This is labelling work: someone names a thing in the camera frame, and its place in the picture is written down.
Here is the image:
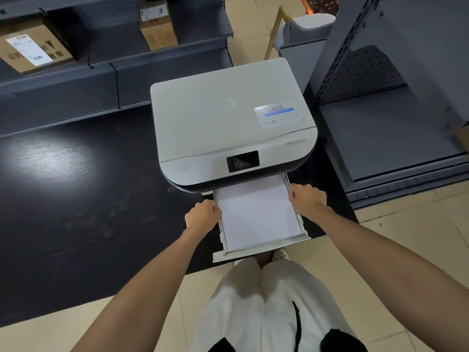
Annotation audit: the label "large labelled cardboard box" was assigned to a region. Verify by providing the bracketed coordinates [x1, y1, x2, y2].
[0, 17, 76, 75]

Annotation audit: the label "person's left forearm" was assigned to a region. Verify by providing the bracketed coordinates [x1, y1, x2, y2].
[71, 225, 217, 352]

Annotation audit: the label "wooden frame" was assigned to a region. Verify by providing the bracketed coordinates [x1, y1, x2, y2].
[264, 6, 291, 61]

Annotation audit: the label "black shirt hem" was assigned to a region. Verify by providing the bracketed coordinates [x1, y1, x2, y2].
[207, 328, 369, 352]

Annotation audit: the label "white paper stack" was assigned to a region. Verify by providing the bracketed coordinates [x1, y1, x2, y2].
[216, 175, 303, 252]

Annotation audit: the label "white trousers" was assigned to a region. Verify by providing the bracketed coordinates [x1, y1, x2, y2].
[188, 258, 368, 352]

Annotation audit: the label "person's right hand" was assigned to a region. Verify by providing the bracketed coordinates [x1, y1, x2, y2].
[288, 183, 328, 220]

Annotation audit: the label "person's left hand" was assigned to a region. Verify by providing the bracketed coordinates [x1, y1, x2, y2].
[185, 199, 223, 235]

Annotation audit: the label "person's right forearm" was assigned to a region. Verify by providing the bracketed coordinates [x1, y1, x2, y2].
[303, 207, 469, 352]

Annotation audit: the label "white and blue sticker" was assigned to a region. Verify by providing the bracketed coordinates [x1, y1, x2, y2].
[254, 99, 306, 132]

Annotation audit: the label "black drawstring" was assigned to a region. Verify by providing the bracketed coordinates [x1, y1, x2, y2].
[292, 301, 302, 352]

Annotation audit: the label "small upright cardboard box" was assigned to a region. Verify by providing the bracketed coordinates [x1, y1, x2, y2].
[138, 0, 179, 52]

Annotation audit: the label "grey perforated shelf unit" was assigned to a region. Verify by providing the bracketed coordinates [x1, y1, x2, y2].
[303, 0, 469, 211]

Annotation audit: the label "white inkjet printer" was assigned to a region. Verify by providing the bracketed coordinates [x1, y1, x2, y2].
[150, 57, 318, 193]

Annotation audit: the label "white printer paper tray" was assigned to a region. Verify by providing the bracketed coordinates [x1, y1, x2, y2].
[212, 173, 312, 263]

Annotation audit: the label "long grey metal shelf unit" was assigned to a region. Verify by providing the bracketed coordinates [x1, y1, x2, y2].
[0, 0, 235, 138]

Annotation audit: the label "dark patterned rug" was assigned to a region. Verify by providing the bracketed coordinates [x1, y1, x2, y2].
[298, 0, 340, 17]

